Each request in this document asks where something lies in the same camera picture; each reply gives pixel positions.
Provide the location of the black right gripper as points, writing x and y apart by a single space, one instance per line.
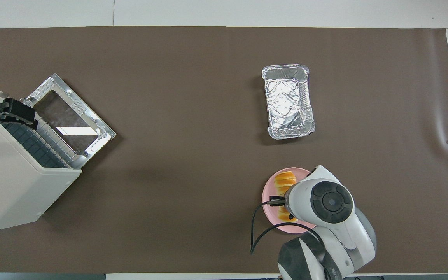
291 216

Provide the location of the golden ridged bread loaf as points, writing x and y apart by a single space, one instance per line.
284 181

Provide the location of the aluminium foil tray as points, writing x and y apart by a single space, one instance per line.
286 101

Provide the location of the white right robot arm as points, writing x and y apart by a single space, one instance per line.
331 202

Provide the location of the white toaster oven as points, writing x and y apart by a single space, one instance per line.
10 186

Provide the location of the pink round plate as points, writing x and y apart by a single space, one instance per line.
270 188

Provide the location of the brown paper table mat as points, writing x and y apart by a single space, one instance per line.
169 155

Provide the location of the glass oven door, silver frame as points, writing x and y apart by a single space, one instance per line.
68 120

